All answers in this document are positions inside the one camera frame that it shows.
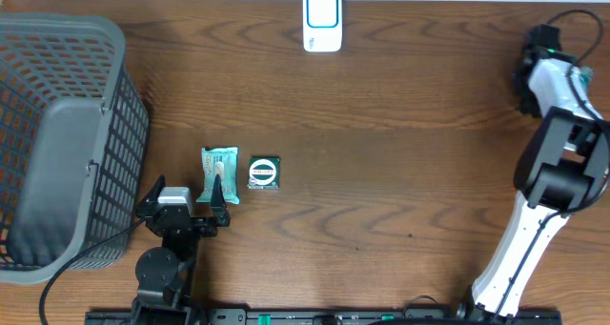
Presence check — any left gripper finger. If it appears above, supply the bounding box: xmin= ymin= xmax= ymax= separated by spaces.
xmin=210 ymin=174 xmax=231 ymax=227
xmin=142 ymin=174 xmax=166 ymax=206

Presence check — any teal wet wipes pack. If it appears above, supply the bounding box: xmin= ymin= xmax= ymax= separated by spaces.
xmin=196 ymin=147 xmax=240 ymax=205

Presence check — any small green box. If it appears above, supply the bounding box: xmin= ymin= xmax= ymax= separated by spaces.
xmin=247 ymin=156 xmax=280 ymax=190

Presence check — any teal mouthwash bottle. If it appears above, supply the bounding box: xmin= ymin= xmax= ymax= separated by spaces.
xmin=579 ymin=66 xmax=594 ymax=87

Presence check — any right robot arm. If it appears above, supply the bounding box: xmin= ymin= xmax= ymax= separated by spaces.
xmin=471 ymin=48 xmax=609 ymax=320

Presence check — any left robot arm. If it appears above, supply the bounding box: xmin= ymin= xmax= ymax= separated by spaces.
xmin=131 ymin=175 xmax=231 ymax=324

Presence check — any white barcode scanner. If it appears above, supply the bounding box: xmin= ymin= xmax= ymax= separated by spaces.
xmin=302 ymin=0 xmax=343 ymax=53

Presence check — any grey plastic basket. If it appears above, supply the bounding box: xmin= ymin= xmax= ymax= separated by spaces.
xmin=1 ymin=13 xmax=149 ymax=285

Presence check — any left black cable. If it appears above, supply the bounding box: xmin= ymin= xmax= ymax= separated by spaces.
xmin=38 ymin=218 xmax=144 ymax=325

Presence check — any black cable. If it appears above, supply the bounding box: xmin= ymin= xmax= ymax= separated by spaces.
xmin=490 ymin=9 xmax=610 ymax=316
xmin=38 ymin=218 xmax=144 ymax=325

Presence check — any right black cable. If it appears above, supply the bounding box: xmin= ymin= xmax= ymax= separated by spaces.
xmin=490 ymin=9 xmax=610 ymax=316

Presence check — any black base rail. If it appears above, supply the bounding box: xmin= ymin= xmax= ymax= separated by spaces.
xmin=84 ymin=306 xmax=562 ymax=325

